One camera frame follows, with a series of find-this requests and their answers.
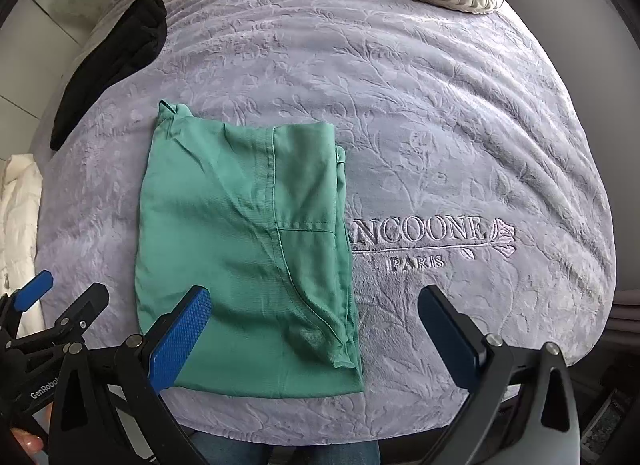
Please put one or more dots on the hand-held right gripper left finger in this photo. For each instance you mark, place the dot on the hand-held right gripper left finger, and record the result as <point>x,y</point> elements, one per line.
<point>180,340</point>

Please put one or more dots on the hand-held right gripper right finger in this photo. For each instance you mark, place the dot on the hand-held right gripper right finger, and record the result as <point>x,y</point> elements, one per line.
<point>450,340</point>

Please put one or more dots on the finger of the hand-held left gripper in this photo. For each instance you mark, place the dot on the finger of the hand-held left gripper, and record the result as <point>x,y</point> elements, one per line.
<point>85,307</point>
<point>32,290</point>

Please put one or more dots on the green work jacket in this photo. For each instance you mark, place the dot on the green work jacket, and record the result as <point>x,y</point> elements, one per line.
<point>225,245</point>

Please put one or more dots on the person's left hand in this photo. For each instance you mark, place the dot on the person's left hand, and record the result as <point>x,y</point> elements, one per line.
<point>30,440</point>

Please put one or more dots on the white puffer jacket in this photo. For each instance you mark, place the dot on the white puffer jacket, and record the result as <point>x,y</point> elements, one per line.
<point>17,225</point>

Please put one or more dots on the person's legs in jeans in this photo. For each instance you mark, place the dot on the person's legs in jeans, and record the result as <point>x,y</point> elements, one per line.
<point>285,455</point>

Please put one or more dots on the purple embossed blanket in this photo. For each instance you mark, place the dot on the purple embossed blanket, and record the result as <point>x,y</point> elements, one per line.
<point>450,145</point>

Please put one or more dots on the white wardrobe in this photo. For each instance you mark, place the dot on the white wardrobe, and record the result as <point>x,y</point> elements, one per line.
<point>35,60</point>

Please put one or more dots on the black garment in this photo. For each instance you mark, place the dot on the black garment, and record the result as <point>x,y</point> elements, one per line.
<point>115,55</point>

